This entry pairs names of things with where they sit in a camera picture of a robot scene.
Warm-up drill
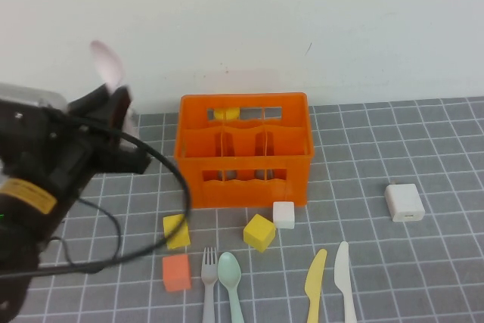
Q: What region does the orange foam cube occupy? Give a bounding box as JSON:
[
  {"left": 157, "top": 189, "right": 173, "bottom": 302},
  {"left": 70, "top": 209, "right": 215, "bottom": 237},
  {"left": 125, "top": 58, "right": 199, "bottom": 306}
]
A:
[{"left": 162, "top": 253, "right": 192, "bottom": 293}]

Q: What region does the white foam cube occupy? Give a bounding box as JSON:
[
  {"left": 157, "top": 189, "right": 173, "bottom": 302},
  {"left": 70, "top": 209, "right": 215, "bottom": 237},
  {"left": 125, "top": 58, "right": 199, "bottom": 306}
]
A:
[{"left": 272, "top": 201, "right": 296, "bottom": 230}]

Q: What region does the white plastic knife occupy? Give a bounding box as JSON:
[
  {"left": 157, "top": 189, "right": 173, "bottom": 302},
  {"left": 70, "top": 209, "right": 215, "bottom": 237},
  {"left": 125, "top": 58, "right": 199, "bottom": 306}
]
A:
[{"left": 334, "top": 241, "right": 358, "bottom": 323}]

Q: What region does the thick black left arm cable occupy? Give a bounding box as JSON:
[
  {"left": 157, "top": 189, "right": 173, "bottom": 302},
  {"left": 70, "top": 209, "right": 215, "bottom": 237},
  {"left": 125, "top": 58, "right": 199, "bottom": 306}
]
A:
[{"left": 33, "top": 114, "right": 194, "bottom": 277}]

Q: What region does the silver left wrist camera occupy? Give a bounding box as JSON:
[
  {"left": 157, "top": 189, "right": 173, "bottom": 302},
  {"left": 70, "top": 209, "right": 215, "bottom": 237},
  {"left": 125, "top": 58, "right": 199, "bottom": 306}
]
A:
[{"left": 0, "top": 82, "right": 67, "bottom": 112}]

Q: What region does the yellow plastic knife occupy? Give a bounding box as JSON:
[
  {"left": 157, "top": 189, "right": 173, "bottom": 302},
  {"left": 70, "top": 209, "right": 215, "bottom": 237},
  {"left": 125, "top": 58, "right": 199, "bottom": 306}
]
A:
[{"left": 305, "top": 248, "right": 328, "bottom": 323}]

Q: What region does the grey plastic fork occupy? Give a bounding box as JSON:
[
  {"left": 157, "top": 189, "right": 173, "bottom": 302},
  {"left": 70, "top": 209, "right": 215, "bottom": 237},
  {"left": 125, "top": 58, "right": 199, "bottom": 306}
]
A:
[{"left": 200, "top": 247, "right": 220, "bottom": 323}]

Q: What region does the grey white-grid table mat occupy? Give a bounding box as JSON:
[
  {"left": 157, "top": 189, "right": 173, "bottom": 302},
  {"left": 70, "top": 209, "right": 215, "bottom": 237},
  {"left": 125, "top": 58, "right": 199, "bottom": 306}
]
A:
[{"left": 0, "top": 96, "right": 484, "bottom": 323}]

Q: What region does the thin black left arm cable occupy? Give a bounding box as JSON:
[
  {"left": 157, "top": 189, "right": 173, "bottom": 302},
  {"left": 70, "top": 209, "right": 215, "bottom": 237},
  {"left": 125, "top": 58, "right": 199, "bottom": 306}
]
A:
[{"left": 48, "top": 197, "right": 123, "bottom": 268}]

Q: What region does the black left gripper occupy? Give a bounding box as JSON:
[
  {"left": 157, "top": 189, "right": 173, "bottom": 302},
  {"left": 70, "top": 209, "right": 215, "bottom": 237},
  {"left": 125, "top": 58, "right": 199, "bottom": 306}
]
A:
[{"left": 0, "top": 86, "right": 152, "bottom": 197}]

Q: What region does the yellow foam cube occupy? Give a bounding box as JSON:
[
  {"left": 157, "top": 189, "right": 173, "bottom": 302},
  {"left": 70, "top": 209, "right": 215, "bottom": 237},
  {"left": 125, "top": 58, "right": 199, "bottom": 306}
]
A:
[
  {"left": 162, "top": 213, "right": 191, "bottom": 251},
  {"left": 243, "top": 213, "right": 276, "bottom": 253}
]

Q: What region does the yellow round plastic object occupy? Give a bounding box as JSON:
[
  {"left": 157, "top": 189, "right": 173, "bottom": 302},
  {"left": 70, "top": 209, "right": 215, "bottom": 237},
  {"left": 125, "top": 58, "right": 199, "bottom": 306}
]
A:
[{"left": 213, "top": 107, "right": 241, "bottom": 122}]

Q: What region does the white usb wall charger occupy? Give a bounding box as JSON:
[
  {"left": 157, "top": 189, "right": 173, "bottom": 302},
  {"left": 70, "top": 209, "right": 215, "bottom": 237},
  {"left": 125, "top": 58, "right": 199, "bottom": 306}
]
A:
[{"left": 384, "top": 181, "right": 427, "bottom": 223}]

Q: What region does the orange plastic crate cutlery holder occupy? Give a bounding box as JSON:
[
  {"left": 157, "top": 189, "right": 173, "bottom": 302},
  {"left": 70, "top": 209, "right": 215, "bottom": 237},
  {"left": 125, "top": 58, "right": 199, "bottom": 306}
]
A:
[{"left": 172, "top": 92, "right": 316, "bottom": 210}]

